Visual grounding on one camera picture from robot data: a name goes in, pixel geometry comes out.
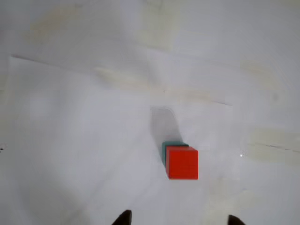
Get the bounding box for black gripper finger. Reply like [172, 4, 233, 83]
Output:
[111, 210, 132, 225]
[228, 214, 247, 225]

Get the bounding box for red wooden cube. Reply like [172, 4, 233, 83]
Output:
[165, 146, 199, 180]

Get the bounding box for teal blue wooden cube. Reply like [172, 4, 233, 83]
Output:
[161, 141, 189, 168]

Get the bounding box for white paper sheet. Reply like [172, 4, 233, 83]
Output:
[0, 0, 300, 106]
[0, 55, 300, 225]

